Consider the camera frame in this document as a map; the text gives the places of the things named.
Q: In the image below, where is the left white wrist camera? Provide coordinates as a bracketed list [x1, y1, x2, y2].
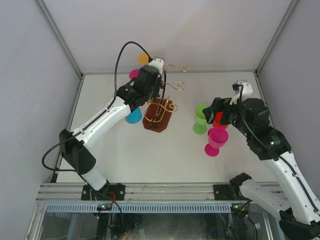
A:
[147, 58, 165, 74]

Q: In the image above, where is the left black camera cable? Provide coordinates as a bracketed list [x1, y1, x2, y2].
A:
[41, 41, 152, 181]

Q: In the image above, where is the gold wire wine glass rack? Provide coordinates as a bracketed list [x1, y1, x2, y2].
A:
[142, 63, 190, 133]

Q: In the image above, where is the pink plastic wine glass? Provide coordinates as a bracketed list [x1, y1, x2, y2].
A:
[204, 126, 229, 157]
[129, 69, 140, 80]

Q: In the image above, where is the orange plastic wine glass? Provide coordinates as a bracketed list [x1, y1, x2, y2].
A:
[137, 53, 150, 65]

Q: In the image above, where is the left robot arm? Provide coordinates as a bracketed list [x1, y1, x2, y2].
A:
[59, 61, 164, 200]

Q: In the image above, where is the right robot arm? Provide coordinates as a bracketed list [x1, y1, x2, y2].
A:
[202, 97, 320, 240]

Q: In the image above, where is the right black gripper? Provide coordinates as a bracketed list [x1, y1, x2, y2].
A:
[203, 94, 253, 138]

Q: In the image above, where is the black camera cable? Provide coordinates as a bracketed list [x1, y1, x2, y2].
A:
[41, 41, 152, 181]
[236, 83, 316, 208]

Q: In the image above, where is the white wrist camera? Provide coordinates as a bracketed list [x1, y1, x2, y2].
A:
[147, 58, 165, 74]
[230, 79, 253, 105]

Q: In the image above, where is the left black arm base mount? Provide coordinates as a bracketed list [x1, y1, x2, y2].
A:
[81, 183, 126, 201]

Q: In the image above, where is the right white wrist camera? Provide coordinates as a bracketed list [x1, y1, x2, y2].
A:
[230, 79, 253, 105]

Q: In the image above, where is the grey slotted cable duct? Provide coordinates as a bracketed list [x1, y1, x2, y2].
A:
[46, 202, 232, 214]

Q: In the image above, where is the right black camera cable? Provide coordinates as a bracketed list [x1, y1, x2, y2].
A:
[236, 83, 316, 208]

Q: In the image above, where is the blue plastic wine glass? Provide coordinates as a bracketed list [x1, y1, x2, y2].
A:
[125, 107, 142, 124]

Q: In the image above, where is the green plastic wine glass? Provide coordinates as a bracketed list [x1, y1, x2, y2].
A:
[192, 104, 208, 135]

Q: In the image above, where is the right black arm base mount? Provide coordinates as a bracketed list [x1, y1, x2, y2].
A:
[213, 184, 234, 201]

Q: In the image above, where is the red plastic wine glass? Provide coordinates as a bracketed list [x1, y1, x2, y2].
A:
[212, 111, 229, 129]

